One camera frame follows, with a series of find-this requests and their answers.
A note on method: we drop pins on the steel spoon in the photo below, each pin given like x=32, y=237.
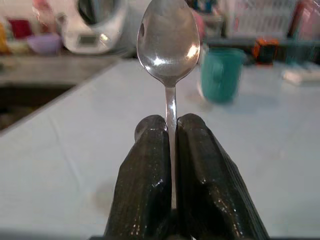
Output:
x=170, y=45

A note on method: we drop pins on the glass food container with lid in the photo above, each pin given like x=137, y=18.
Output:
x=18, y=47

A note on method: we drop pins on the white tablecloth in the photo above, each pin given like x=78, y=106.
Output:
x=62, y=175

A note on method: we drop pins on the orange and black box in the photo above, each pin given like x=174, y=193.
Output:
x=265, y=52

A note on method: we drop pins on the pink box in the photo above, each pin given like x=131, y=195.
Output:
x=307, y=20

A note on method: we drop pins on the white plastic rack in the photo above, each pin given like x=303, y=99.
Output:
x=260, y=20

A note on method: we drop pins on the orange squeeze bottle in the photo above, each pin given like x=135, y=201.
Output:
x=3, y=37

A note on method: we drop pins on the white kitchen appliance with display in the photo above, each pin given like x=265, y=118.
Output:
x=110, y=42

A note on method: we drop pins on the teal plastic cup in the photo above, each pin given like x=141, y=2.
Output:
x=220, y=75

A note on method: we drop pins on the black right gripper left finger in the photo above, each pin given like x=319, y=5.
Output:
x=142, y=187

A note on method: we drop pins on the purple plastic bowl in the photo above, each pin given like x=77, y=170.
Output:
x=43, y=45

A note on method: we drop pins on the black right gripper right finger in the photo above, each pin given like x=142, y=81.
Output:
x=210, y=195

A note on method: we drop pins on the red container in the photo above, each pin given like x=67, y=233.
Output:
x=21, y=28

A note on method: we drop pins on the flat pale object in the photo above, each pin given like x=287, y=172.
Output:
x=300, y=76

